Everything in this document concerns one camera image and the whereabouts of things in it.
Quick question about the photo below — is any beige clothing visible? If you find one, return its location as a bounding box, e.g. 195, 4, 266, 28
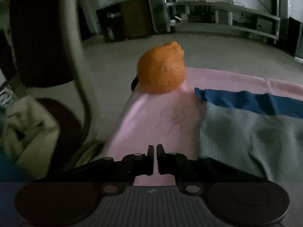
2, 97, 61, 179

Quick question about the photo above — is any grey and blue sweater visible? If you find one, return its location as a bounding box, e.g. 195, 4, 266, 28
194, 87, 303, 182

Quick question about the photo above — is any bumpy orange citrus fruit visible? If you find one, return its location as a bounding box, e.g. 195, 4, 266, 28
137, 41, 185, 94

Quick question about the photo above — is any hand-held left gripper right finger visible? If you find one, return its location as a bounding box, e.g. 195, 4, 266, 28
156, 144, 271, 195

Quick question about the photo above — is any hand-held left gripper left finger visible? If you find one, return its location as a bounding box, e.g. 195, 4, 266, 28
35, 145, 155, 195

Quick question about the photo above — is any white and grey shelf unit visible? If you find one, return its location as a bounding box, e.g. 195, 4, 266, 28
147, 0, 289, 44

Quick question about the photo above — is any dark red chair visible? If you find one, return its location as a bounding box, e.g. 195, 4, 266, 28
0, 0, 105, 171

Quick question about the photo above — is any brown wooden cabinet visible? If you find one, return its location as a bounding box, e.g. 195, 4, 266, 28
119, 0, 153, 40

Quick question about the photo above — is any pink printed blanket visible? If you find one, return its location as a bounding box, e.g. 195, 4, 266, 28
102, 67, 303, 186

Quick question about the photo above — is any black open shelf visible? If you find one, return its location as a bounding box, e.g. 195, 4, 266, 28
97, 6, 126, 43

